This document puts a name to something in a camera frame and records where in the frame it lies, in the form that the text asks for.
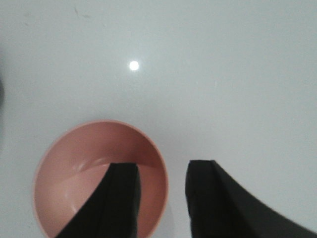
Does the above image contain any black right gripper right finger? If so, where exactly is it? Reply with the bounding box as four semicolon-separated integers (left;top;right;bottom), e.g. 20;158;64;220
185;160;317;238

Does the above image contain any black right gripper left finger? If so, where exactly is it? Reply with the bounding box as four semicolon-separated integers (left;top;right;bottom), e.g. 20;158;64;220
57;163;140;238

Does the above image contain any pink bowl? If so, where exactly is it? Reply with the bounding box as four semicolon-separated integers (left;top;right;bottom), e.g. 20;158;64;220
33;120;168;238

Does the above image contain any dark blue saucepan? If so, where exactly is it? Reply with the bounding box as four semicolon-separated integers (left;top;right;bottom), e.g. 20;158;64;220
0;75;5;110

